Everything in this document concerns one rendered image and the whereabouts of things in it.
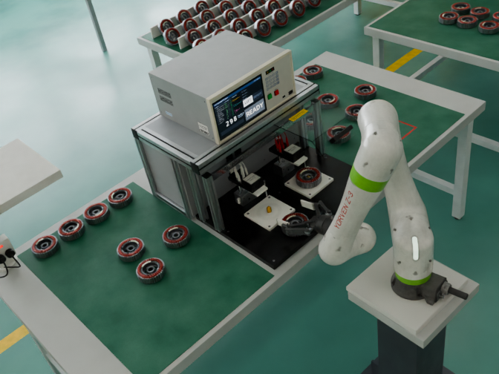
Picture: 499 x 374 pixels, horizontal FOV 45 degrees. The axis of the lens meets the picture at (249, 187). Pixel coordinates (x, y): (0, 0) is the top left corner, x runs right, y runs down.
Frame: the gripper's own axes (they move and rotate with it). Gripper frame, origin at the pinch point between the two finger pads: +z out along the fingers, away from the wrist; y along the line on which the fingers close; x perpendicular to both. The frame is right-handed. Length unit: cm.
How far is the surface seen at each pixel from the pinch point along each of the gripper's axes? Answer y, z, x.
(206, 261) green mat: -33.8, 17.4, -6.4
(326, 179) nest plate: 29.0, 9.0, -4.9
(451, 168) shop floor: 150, 36, -80
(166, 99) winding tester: -8, 48, 48
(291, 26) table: 136, 129, 16
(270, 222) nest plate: -4.4, 9.6, -4.7
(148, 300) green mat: -61, 20, -6
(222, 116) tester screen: -4.2, 18.3, 42.0
